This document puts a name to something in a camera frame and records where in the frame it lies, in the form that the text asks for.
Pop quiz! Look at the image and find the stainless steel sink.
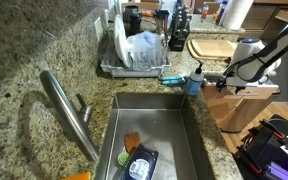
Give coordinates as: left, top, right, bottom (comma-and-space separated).
93, 92, 217, 180

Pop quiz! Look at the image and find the black knife block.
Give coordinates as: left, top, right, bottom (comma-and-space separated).
167, 4, 192, 53

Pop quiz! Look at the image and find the orange sponge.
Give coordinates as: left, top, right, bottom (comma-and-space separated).
59, 171, 92, 180

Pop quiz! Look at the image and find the teal handled brush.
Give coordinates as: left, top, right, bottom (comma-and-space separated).
158, 75, 189, 87

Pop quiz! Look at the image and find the clear plastic bag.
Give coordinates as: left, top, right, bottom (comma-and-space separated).
126, 30, 167, 71

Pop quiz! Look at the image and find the green scrubber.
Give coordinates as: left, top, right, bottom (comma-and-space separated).
116, 150, 132, 169

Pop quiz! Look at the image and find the light wooden cutting board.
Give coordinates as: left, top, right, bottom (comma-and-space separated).
191, 38, 239, 58

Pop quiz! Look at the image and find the white plate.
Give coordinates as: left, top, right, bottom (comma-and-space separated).
113, 13, 132, 69

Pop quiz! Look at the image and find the black tool case with clamps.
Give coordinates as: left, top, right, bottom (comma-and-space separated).
235, 114, 288, 180

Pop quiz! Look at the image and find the steel gooseneck faucet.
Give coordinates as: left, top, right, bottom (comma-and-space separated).
38, 69, 102, 163

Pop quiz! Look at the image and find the wooden drawer with white interior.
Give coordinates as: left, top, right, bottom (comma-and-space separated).
201, 81, 281, 134

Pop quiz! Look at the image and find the blue soap pump bottle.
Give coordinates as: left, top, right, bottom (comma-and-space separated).
184, 60, 206, 97

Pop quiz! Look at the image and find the thick wooden cutting board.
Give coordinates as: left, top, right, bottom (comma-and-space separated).
186, 39, 234, 62

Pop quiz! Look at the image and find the dark blue plastic container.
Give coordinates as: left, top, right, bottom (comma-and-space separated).
120, 143, 160, 180

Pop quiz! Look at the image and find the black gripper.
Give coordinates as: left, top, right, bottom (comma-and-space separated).
216, 75, 249, 95

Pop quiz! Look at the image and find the grey dish rack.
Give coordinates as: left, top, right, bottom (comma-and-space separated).
98, 31, 172, 79

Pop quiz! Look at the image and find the white paper towel roll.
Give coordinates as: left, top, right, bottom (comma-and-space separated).
221, 0, 254, 31

